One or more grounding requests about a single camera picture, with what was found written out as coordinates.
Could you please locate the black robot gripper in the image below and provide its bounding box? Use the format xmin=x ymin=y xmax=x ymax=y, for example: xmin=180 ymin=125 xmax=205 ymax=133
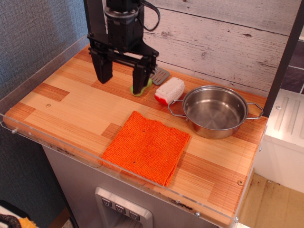
xmin=89 ymin=6 xmax=159 ymax=95

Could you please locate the green handled grey spatula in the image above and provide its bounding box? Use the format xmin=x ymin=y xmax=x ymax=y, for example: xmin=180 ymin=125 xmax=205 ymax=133
xmin=130 ymin=67 xmax=170 ymax=97

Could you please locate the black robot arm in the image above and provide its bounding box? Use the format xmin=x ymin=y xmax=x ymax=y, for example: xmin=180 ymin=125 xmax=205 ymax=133
xmin=84 ymin=0 xmax=160 ymax=96

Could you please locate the orange knitted towel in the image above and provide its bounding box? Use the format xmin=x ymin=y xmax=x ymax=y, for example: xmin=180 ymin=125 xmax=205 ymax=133
xmin=101 ymin=111 xmax=190 ymax=186

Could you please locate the white and red toy sushi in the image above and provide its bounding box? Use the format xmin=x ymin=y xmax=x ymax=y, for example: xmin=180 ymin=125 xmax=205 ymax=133
xmin=154 ymin=77 xmax=185 ymax=106

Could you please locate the stainless steel pot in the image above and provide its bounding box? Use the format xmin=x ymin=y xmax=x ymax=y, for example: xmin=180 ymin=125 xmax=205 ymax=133
xmin=168 ymin=85 xmax=264 ymax=139

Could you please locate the clear acrylic table guard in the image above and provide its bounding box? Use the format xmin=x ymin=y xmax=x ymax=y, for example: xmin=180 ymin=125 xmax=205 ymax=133
xmin=0 ymin=38 xmax=266 ymax=228

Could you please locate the grey toy fridge cabinet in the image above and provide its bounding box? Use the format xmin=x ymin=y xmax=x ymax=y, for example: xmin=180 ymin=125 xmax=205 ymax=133
xmin=43 ymin=146 xmax=215 ymax=228

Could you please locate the silver dispenser button panel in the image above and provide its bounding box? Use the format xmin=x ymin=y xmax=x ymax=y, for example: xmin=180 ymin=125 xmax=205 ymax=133
xmin=95 ymin=187 xmax=153 ymax=228

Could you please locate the white toy cabinet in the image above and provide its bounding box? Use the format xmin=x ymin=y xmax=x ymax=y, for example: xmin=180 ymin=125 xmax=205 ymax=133
xmin=254 ymin=89 xmax=304 ymax=192

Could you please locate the yellow and black object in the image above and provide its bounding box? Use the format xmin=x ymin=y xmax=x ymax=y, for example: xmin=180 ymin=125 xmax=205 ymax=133
xmin=0 ymin=214 xmax=37 ymax=228

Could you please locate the dark vertical post left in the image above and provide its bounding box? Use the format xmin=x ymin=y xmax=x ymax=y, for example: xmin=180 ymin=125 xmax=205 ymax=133
xmin=84 ymin=0 xmax=107 ymax=48

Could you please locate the dark vertical post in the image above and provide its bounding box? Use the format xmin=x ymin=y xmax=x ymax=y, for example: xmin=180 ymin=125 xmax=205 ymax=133
xmin=263 ymin=0 xmax=304 ymax=117
xmin=84 ymin=0 xmax=107 ymax=48

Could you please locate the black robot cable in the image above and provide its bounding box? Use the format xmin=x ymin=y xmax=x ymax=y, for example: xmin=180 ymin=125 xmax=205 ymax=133
xmin=137 ymin=0 xmax=161 ymax=32

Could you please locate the dark vertical post right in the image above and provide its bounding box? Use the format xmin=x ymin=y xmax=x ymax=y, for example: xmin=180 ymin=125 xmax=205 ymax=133
xmin=263 ymin=0 xmax=304 ymax=117

